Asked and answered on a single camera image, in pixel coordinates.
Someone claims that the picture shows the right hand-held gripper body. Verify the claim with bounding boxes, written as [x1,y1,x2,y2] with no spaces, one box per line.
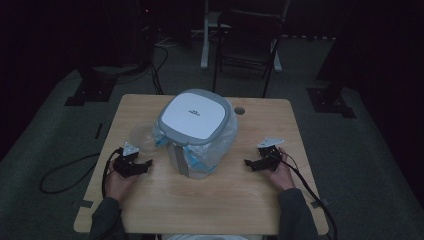
[256,137,285,173]

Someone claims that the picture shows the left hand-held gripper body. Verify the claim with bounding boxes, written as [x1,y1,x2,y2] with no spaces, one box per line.
[114,141,143,178]

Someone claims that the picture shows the clear plastic cup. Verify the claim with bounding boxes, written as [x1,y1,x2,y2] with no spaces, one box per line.
[129,122,158,154]

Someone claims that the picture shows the grey trash can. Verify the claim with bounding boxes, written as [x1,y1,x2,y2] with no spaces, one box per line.
[157,88,239,181]

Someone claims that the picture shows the white trash can lid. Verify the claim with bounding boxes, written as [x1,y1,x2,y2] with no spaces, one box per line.
[162,92,228,140]

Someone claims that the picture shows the person's left hand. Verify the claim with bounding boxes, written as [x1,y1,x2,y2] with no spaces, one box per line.
[104,160,139,204]

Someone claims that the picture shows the person's right hand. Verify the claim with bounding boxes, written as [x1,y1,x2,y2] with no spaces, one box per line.
[266,148,297,192]

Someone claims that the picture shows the clear plastic trash bag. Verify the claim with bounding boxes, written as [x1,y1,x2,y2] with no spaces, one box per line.
[152,113,239,181]

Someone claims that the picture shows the black stand base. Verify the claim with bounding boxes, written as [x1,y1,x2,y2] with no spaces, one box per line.
[64,64,118,107]
[306,87,356,119]

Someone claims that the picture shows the grey round stand base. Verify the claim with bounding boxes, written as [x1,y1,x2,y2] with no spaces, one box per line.
[91,63,149,78]

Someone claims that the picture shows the black folding chair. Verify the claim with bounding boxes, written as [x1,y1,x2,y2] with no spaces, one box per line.
[213,11,284,98]

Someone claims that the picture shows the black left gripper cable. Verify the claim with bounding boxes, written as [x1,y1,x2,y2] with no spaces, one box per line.
[101,148,124,198]

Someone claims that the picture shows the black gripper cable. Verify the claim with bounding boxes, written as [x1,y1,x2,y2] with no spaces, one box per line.
[101,148,124,198]
[273,152,338,240]

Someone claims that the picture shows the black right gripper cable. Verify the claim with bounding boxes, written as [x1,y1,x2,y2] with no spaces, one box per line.
[273,152,338,240]

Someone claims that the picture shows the black floor cables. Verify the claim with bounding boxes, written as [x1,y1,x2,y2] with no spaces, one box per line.
[146,43,169,96]

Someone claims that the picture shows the black looped floor cable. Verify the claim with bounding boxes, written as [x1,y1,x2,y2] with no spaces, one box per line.
[39,152,102,195]

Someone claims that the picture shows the white floor cable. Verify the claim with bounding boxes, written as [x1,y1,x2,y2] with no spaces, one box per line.
[154,36,181,48]

